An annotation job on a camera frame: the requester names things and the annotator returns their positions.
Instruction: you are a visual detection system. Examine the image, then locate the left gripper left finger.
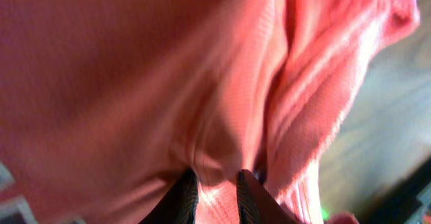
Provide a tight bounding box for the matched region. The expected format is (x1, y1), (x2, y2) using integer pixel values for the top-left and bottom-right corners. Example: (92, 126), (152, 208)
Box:
(139, 169), (199, 224)

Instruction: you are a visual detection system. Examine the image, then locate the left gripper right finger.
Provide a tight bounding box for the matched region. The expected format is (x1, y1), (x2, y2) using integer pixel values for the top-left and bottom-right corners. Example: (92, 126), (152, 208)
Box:
(236, 170), (298, 224)

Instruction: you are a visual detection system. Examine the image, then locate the red t-shirt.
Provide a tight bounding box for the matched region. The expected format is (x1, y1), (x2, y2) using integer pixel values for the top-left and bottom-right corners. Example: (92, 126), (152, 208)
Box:
(1, 0), (420, 223)

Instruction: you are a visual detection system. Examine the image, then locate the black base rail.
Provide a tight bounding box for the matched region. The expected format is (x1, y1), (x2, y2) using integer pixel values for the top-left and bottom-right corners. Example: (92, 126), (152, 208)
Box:
(354, 156), (430, 223)

